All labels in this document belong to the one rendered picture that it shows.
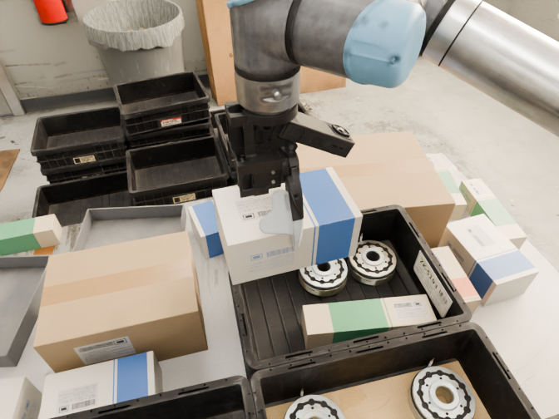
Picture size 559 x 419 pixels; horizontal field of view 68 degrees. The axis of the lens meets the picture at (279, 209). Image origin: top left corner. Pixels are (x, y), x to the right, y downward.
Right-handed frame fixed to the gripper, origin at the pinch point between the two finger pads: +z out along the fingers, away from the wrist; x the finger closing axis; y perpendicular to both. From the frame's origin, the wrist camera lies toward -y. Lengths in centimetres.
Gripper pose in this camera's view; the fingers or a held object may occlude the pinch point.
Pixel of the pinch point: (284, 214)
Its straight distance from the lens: 64.0
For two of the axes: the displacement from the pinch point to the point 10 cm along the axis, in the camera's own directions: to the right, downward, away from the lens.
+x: 2.9, 6.7, -6.9
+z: 0.1, 7.1, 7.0
